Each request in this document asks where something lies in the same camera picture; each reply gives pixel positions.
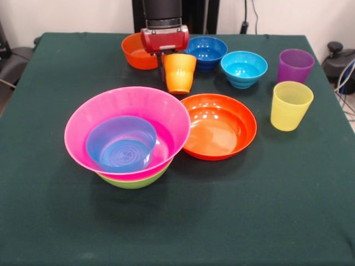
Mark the black cable with plug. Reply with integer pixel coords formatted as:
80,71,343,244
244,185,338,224
240,0,250,35

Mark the large pink plastic bowl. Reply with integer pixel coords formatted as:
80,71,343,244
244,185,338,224
63,86,191,181

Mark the dark green table cloth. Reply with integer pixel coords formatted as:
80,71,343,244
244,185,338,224
0,32,355,266

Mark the black floor device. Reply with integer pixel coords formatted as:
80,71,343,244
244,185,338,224
321,41,355,81

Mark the purple plastic cup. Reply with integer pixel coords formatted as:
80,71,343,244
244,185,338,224
277,48,316,85

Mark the dark blue ribbed bowl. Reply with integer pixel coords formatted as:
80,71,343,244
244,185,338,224
185,35,229,73

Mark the bundle of floor cables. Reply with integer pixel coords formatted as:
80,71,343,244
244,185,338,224
334,60,355,122

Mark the yellow plastic cup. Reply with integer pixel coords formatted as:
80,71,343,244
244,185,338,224
270,80,315,132

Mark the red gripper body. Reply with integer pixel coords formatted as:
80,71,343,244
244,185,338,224
140,24,190,55

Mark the red-orange shallow bowl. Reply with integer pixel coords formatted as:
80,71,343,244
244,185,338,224
180,93,258,161

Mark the dark grey chair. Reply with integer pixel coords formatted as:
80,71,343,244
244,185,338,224
0,46,33,84

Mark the cyan ribbed bowl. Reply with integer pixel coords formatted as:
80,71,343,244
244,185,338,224
220,50,268,90

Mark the green plastic bowl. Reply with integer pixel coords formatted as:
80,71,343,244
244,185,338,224
94,159,174,190

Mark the orange translucent bowl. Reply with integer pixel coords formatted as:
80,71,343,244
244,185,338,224
121,32,160,70

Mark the light blue translucent bowl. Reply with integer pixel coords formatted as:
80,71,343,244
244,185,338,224
85,115,158,175

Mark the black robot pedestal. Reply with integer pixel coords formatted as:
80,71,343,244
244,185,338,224
131,0,220,35

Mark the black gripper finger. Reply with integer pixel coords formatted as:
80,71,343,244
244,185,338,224
156,52,168,83

